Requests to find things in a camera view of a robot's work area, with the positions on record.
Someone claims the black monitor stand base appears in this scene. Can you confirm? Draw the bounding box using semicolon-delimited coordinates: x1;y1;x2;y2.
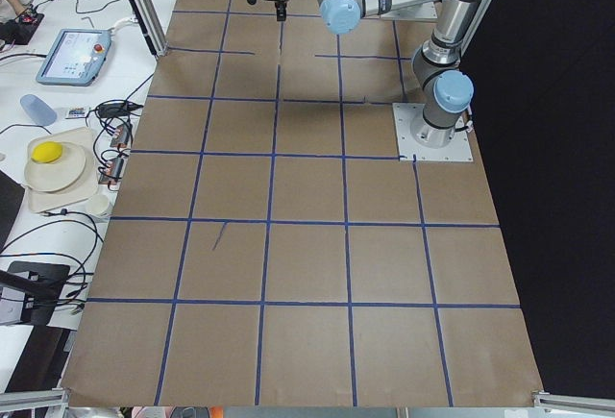
1;260;70;326

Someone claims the blue teach pendant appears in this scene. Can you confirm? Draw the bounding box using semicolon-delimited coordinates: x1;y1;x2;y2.
36;29;111;86

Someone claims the translucent blue cup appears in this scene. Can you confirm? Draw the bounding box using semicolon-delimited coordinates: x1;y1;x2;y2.
19;94;58;127

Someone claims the beige tray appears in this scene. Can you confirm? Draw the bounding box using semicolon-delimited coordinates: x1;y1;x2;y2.
24;127;98;213

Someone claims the white paper cup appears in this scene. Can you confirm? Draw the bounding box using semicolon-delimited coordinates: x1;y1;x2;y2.
86;194;113;220

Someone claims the beige plate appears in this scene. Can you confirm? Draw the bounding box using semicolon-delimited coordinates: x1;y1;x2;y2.
24;142;86;192

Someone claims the yellow lemon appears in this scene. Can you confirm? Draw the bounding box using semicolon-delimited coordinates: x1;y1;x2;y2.
31;141;63;163

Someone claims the aluminium frame post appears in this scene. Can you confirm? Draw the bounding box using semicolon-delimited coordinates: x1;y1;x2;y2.
129;0;167;58

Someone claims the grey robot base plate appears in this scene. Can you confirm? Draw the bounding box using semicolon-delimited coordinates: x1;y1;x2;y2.
392;103;474;163

